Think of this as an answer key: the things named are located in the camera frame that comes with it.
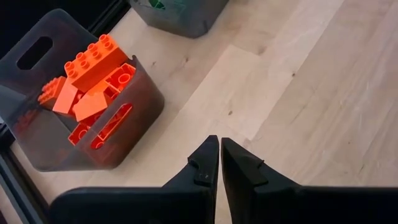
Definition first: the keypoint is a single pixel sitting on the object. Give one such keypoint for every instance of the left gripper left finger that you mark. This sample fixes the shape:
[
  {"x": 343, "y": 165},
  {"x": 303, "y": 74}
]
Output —
[{"x": 174, "y": 202}]

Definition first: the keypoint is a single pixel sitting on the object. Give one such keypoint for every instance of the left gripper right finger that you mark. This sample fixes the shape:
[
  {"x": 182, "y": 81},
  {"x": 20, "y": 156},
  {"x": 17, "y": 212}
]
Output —
[{"x": 264, "y": 199}]

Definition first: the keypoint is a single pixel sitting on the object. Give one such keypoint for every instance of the small orange toy brick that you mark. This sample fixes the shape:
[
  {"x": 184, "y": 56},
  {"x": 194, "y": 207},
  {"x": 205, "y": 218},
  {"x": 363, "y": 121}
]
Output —
[{"x": 66, "y": 98}]

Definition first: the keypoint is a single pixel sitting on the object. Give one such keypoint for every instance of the long green toy brick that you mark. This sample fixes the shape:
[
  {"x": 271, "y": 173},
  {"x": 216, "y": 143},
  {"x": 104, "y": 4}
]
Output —
[{"x": 157, "y": 3}]

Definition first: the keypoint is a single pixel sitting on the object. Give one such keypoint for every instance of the clear grey plastic bin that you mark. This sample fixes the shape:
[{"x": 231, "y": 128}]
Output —
[
  {"x": 186, "y": 18},
  {"x": 136, "y": 124}
]

